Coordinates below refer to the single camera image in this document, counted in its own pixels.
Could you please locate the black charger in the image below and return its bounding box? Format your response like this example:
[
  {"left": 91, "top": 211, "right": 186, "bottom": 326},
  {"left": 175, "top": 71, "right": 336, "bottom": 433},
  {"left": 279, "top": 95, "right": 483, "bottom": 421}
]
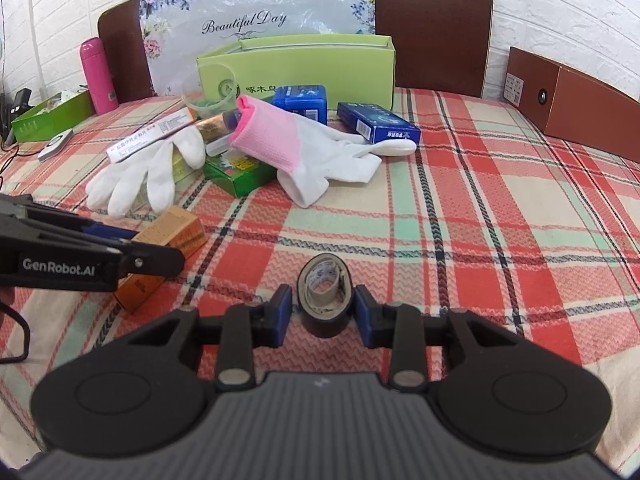
[{"left": 2, "top": 87, "right": 32, "bottom": 143}]

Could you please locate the black tape roll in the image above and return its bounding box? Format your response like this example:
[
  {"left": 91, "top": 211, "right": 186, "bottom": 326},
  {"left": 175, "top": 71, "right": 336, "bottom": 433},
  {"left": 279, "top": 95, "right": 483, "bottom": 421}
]
[{"left": 298, "top": 254, "right": 355, "bottom": 338}]

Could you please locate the dark blue box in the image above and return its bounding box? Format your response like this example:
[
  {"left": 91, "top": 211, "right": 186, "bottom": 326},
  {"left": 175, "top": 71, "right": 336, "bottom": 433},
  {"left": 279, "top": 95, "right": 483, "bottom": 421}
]
[{"left": 336, "top": 101, "right": 422, "bottom": 146}]

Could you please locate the small green box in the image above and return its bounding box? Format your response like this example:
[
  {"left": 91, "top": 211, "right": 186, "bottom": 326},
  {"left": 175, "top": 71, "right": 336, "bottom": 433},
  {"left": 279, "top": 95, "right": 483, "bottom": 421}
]
[{"left": 202, "top": 152, "right": 278, "bottom": 198}]

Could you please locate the plaid cloth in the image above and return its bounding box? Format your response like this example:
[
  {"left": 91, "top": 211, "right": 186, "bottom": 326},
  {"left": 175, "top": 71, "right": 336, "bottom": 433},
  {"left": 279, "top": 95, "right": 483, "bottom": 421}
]
[{"left": 0, "top": 87, "right": 640, "bottom": 476}]

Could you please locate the brown cardboard box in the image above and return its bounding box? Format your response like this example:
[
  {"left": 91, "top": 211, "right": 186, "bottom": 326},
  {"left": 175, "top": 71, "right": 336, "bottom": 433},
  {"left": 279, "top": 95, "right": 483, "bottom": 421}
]
[{"left": 501, "top": 46, "right": 640, "bottom": 163}]

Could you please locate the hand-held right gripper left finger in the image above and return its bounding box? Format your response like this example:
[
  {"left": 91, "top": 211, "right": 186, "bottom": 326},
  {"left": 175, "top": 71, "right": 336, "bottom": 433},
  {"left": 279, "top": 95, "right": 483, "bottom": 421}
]
[{"left": 127, "top": 284, "right": 293, "bottom": 392}]

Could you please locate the blue plastic pack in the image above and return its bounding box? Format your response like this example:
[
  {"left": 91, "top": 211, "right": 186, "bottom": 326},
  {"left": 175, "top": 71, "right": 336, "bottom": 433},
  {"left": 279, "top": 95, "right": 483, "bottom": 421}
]
[{"left": 272, "top": 84, "right": 328, "bottom": 125}]

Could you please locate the green open box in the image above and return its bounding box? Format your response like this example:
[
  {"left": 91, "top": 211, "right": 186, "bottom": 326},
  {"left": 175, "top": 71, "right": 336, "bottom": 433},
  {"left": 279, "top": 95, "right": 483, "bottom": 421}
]
[{"left": 11, "top": 87, "right": 96, "bottom": 143}]

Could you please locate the pink thermos bottle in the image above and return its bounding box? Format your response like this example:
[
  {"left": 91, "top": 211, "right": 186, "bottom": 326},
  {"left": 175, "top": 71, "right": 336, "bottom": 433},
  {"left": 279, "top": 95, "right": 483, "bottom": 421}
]
[{"left": 80, "top": 37, "right": 120, "bottom": 116}]

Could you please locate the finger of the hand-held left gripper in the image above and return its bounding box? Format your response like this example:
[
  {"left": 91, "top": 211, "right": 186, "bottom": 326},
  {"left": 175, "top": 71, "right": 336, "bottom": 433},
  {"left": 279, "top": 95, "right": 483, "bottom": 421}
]
[
  {"left": 30, "top": 230, "right": 186, "bottom": 279},
  {"left": 21, "top": 202, "right": 142, "bottom": 242}
]

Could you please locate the black cable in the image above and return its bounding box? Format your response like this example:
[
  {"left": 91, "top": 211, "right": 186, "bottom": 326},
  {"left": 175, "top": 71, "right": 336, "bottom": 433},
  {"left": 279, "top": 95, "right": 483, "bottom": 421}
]
[{"left": 0, "top": 302, "right": 31, "bottom": 365}]

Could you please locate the orange cardboard box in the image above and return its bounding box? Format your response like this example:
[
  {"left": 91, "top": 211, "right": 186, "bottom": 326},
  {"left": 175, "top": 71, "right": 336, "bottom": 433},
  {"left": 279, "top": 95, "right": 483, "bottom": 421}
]
[{"left": 114, "top": 206, "right": 208, "bottom": 315}]

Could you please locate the white flat device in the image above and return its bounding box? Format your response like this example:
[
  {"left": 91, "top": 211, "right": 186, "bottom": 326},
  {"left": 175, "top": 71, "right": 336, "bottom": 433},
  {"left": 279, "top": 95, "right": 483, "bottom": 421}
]
[{"left": 38, "top": 129, "right": 75, "bottom": 162}]

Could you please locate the green and yellow packet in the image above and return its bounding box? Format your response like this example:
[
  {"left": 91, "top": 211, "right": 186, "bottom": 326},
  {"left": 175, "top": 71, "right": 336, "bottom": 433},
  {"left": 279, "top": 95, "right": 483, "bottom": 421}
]
[{"left": 172, "top": 152, "right": 206, "bottom": 183}]

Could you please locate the clear plastic cup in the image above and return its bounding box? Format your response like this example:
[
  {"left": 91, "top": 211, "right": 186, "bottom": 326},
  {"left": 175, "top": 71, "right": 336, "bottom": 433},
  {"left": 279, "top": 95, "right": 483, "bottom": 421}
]
[{"left": 182, "top": 63, "right": 238, "bottom": 116}]

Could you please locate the floral plastic bag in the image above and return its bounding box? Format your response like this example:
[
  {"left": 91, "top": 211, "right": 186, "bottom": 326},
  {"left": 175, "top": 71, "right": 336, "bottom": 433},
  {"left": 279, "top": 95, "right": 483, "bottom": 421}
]
[{"left": 139, "top": 0, "right": 377, "bottom": 97}]

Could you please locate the brown headboard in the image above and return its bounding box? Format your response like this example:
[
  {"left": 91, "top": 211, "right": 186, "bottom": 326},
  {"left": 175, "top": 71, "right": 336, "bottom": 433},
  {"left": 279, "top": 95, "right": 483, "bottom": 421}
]
[{"left": 97, "top": 0, "right": 496, "bottom": 103}]

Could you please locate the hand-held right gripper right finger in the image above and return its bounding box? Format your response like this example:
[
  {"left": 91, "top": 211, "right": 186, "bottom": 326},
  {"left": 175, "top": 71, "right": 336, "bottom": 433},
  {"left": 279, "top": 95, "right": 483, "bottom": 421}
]
[{"left": 352, "top": 284, "right": 521, "bottom": 392}]

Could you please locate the light green storage box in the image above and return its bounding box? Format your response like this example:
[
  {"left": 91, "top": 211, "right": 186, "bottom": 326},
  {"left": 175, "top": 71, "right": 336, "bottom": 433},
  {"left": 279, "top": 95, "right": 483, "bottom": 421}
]
[{"left": 196, "top": 35, "right": 396, "bottom": 111}]

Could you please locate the small clear plastic container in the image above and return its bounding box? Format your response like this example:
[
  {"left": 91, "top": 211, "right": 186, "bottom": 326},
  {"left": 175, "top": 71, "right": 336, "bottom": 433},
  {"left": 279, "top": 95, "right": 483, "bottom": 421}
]
[{"left": 206, "top": 136, "right": 236, "bottom": 157}]

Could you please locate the white and yellow medicine box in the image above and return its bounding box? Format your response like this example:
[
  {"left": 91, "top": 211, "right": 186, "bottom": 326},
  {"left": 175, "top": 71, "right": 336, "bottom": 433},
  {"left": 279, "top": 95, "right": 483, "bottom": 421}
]
[{"left": 106, "top": 108, "right": 197, "bottom": 165}]

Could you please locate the gold tube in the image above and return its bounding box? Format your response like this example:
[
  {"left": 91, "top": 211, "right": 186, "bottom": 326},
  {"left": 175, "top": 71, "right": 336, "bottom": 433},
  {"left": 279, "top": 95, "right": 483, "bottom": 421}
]
[{"left": 194, "top": 114, "right": 242, "bottom": 145}]

